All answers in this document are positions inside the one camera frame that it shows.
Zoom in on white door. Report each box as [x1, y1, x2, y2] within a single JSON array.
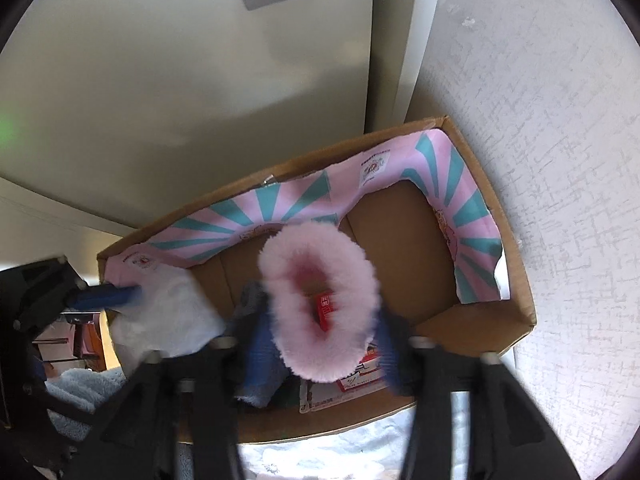
[[0, 0, 377, 228]]

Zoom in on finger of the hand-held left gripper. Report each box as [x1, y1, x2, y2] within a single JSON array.
[[0, 256, 144, 333]]

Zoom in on white fluffy cloth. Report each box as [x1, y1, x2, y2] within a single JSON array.
[[107, 265, 228, 377]]

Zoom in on white door frame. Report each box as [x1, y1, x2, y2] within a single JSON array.
[[364, 0, 447, 133]]

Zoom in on white red labelled packet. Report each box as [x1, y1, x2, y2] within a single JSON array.
[[300, 342, 417, 413]]

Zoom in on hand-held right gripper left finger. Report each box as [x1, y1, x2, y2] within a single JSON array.
[[70, 284, 282, 480]]

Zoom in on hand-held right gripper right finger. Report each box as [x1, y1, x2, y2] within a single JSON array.
[[372, 305, 583, 480]]

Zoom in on pink fuzzy sock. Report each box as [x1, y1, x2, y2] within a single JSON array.
[[257, 221, 381, 383]]

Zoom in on cardboard box with pink flaps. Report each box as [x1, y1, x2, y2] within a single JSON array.
[[96, 115, 537, 445]]

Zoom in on floral bed sheet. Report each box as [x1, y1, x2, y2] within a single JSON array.
[[239, 400, 476, 480]]

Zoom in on light blue towel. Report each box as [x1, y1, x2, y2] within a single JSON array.
[[44, 367, 132, 413]]

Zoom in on small red box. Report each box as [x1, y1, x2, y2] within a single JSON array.
[[312, 294, 335, 334]]

